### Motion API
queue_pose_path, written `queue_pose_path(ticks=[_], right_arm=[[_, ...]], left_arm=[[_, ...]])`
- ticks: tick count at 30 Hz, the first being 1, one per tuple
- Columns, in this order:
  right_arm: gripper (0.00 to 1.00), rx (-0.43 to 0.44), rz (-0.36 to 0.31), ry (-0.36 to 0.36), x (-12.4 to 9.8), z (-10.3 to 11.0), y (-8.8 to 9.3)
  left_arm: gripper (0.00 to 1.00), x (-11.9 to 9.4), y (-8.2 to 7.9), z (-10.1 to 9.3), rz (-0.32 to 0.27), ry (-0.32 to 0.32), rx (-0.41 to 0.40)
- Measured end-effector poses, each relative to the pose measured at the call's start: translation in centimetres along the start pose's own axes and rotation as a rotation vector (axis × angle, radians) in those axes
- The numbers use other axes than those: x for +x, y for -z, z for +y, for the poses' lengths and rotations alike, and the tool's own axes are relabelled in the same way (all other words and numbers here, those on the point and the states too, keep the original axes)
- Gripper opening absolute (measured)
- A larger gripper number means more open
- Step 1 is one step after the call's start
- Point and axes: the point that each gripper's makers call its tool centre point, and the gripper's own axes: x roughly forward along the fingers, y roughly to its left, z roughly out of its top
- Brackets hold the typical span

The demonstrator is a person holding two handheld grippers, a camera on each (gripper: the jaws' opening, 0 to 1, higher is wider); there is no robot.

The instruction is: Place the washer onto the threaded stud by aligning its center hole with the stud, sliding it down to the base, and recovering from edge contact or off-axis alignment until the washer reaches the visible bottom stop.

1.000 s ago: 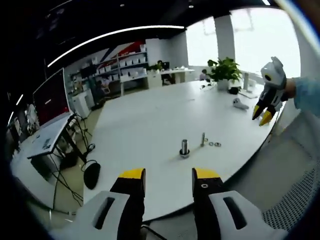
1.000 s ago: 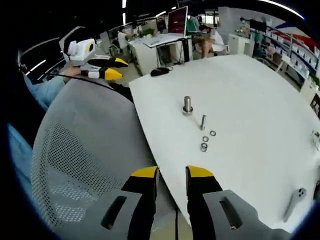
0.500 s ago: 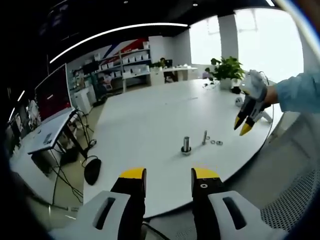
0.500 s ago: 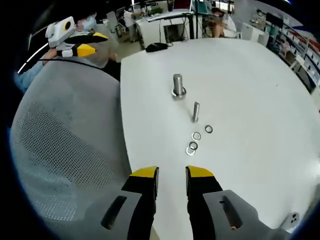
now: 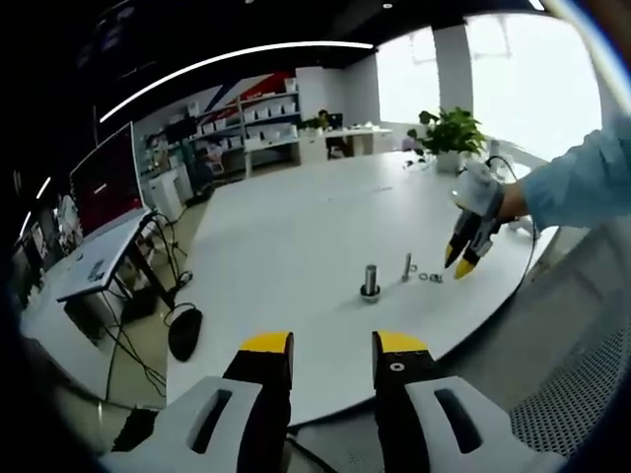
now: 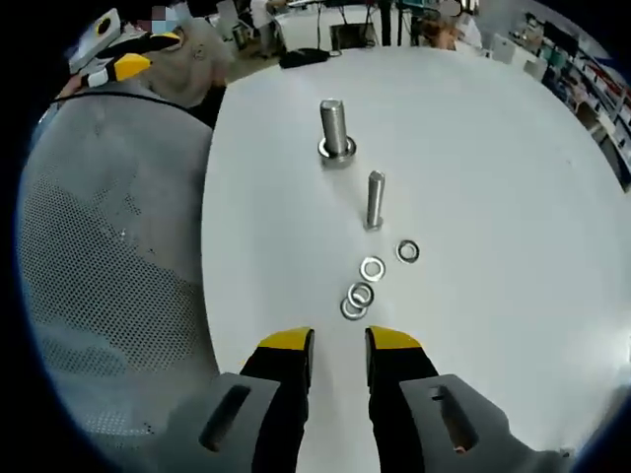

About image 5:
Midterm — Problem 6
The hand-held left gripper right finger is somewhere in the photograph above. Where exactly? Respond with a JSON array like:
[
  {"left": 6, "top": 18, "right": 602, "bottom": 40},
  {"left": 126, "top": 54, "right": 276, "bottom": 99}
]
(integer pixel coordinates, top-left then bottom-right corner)
[{"left": 372, "top": 329, "right": 568, "bottom": 473}]

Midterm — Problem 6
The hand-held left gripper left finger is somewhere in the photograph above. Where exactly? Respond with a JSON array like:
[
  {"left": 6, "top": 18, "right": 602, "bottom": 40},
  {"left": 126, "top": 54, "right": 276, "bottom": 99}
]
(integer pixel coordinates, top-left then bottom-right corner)
[{"left": 98, "top": 330, "right": 295, "bottom": 473}]

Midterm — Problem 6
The white plant pot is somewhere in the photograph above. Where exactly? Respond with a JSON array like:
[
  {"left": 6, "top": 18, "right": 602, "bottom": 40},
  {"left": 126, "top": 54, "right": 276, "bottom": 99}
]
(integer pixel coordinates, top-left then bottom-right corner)
[{"left": 436, "top": 150, "right": 462, "bottom": 173}]

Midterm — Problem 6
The green potted plant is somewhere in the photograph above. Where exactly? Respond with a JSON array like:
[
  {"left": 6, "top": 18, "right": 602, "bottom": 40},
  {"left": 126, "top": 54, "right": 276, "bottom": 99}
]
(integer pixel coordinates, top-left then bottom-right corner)
[{"left": 418, "top": 106, "right": 487, "bottom": 159}]

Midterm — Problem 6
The black cloth bag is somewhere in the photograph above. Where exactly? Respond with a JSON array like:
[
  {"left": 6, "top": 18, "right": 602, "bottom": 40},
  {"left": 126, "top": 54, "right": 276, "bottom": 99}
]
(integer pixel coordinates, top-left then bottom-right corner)
[{"left": 167, "top": 307, "right": 204, "bottom": 364}]

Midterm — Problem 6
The white background desk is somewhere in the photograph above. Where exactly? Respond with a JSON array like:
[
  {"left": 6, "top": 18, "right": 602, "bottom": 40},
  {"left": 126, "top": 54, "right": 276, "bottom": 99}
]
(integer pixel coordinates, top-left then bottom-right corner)
[{"left": 298, "top": 125, "right": 395, "bottom": 164}]

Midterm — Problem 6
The grey mesh office chair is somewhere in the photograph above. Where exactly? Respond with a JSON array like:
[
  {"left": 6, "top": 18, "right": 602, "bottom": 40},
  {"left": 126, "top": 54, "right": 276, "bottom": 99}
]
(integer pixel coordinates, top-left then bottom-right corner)
[{"left": 443, "top": 221, "right": 631, "bottom": 467}]

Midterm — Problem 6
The white side desk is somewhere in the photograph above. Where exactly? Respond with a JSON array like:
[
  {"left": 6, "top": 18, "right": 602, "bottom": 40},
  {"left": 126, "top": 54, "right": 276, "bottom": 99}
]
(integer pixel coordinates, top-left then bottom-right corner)
[{"left": 54, "top": 209, "right": 155, "bottom": 326}]

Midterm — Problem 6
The white storage shelving unit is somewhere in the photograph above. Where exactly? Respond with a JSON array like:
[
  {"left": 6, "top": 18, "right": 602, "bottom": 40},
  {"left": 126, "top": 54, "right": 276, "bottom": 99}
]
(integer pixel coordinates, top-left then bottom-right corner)
[{"left": 189, "top": 76, "right": 302, "bottom": 171}]

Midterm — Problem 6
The white low cabinet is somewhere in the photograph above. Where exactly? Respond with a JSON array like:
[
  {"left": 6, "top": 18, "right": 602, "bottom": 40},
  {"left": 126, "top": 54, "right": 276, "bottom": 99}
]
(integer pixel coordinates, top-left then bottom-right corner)
[{"left": 147, "top": 165, "right": 191, "bottom": 223}]

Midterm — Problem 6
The monitor with red screen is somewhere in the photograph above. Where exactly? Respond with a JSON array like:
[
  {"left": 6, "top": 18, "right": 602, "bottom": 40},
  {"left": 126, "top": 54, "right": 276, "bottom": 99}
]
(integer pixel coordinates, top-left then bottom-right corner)
[{"left": 68, "top": 121, "right": 147, "bottom": 242}]

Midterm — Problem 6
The ceiling light strip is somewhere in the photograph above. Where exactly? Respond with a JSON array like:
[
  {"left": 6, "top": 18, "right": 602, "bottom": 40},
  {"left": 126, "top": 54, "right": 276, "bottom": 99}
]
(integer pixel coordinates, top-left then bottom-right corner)
[{"left": 98, "top": 41, "right": 375, "bottom": 124}]

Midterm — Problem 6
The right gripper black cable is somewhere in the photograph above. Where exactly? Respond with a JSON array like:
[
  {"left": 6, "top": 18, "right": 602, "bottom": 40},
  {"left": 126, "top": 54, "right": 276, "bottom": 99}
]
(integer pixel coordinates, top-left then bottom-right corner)
[{"left": 485, "top": 155, "right": 541, "bottom": 282}]

